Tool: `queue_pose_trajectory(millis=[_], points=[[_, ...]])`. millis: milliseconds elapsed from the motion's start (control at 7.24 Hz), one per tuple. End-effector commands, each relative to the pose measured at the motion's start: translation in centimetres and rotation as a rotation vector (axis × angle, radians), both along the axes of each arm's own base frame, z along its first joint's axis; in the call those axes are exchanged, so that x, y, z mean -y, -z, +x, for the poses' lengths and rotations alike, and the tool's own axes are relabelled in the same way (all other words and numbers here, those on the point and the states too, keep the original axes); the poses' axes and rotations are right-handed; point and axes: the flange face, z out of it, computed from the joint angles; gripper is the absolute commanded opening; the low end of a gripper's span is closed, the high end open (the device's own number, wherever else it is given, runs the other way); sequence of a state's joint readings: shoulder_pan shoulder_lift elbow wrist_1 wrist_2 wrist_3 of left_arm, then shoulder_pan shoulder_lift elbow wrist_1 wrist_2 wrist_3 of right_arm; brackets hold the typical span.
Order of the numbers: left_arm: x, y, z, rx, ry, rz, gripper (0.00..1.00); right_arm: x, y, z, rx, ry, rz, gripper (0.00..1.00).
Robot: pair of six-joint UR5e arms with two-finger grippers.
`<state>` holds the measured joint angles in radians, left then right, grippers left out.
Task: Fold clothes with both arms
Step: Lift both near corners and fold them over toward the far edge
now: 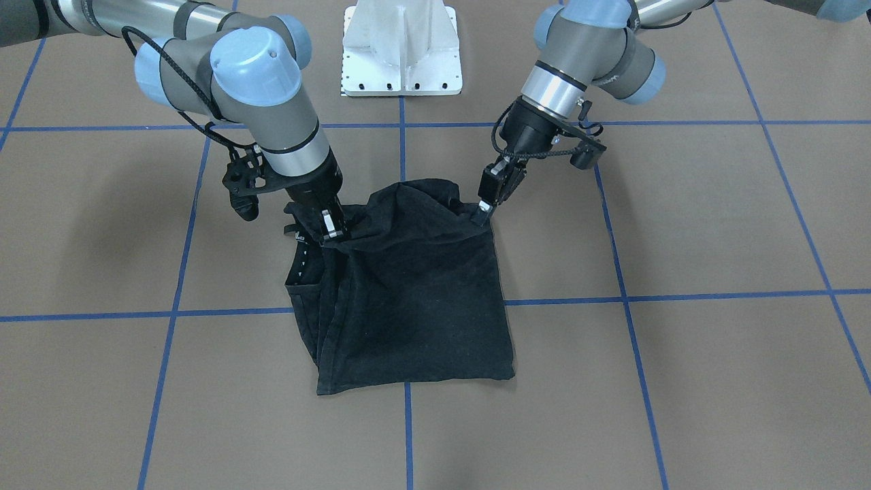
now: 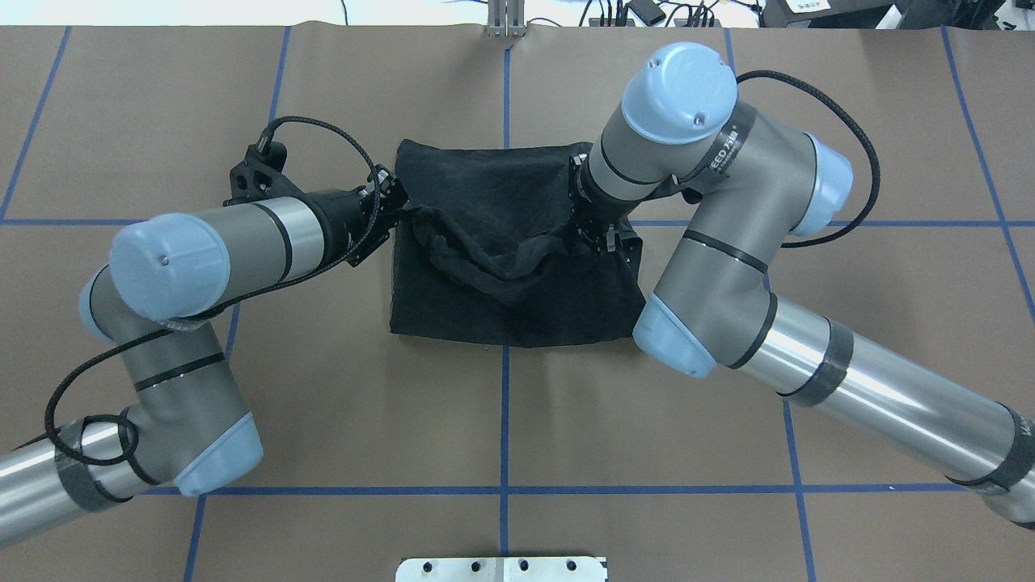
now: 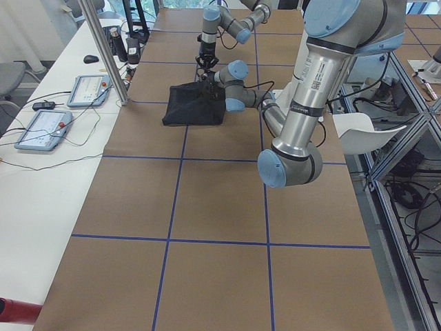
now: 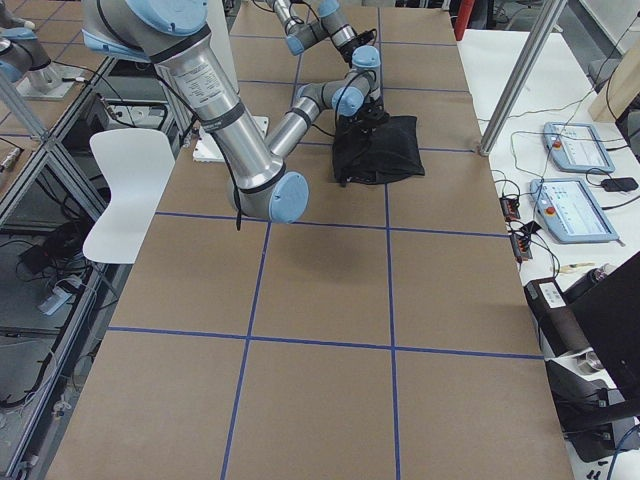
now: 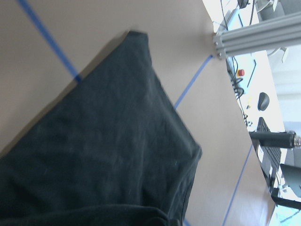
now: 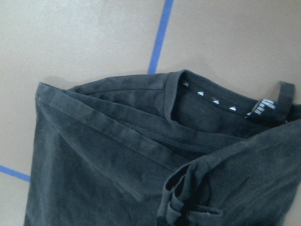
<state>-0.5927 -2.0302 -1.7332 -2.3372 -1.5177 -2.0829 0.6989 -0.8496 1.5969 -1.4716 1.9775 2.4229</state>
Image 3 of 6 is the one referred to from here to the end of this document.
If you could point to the aluminium frame post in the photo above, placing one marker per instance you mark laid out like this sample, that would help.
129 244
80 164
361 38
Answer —
89 12

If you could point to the teach pendant tablet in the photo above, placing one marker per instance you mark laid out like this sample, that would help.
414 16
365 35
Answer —
45 131
89 90

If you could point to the near teach pendant tablet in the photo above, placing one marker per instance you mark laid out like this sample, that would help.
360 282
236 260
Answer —
45 131

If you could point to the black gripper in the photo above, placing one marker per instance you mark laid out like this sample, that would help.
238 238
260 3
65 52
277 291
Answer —
209 83
207 49

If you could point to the far teach pendant tablet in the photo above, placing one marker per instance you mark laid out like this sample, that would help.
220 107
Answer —
89 90

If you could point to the black computer mouse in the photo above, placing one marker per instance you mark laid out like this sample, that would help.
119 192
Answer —
88 59

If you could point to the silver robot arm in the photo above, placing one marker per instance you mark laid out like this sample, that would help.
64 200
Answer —
216 16
335 31

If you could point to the black graphic t-shirt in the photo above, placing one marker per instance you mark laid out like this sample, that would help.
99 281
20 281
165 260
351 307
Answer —
187 106

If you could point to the white plastic chair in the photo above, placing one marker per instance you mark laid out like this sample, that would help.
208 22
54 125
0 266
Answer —
357 134

